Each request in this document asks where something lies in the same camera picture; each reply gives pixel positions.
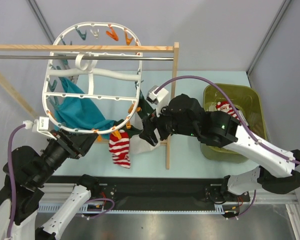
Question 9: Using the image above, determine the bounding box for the white clothes peg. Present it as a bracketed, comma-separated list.
[90, 28, 100, 39]

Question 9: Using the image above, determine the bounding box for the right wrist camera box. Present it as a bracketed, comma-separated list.
[146, 85, 170, 117]

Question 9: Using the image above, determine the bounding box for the red white santa sock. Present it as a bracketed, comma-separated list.
[215, 101, 244, 119]

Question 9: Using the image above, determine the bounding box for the olive green plastic basket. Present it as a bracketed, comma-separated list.
[200, 83, 268, 163]

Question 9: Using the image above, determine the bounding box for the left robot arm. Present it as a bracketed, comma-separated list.
[0, 124, 101, 240]

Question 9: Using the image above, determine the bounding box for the metal hanging rod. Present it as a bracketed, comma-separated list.
[0, 55, 174, 61]

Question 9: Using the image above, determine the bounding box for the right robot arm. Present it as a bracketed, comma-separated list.
[139, 94, 300, 201]

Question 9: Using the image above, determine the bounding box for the teal blue garment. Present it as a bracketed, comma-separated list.
[53, 76, 117, 132]

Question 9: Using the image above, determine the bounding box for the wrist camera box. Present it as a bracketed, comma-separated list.
[146, 85, 170, 117]
[22, 116, 57, 140]

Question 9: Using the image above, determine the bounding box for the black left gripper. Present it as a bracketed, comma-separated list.
[33, 125, 100, 184]

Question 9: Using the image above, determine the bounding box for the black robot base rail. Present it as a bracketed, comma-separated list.
[92, 176, 243, 212]

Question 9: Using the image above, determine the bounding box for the green and white garment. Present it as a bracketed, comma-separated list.
[119, 91, 161, 155]

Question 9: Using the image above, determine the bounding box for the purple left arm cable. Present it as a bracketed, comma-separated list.
[4, 123, 28, 238]

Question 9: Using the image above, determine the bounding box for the orange clothes peg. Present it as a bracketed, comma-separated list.
[105, 24, 119, 42]
[128, 103, 142, 114]
[124, 28, 135, 46]
[111, 130, 122, 140]

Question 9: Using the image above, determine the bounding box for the red white striped sock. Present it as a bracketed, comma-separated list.
[108, 129, 131, 169]

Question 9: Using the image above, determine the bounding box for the wooden clothes rack frame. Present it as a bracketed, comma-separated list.
[0, 41, 180, 171]

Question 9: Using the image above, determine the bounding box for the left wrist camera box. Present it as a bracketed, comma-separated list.
[22, 116, 57, 140]

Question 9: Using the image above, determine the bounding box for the teal clothes peg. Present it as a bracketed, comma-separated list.
[74, 26, 87, 41]

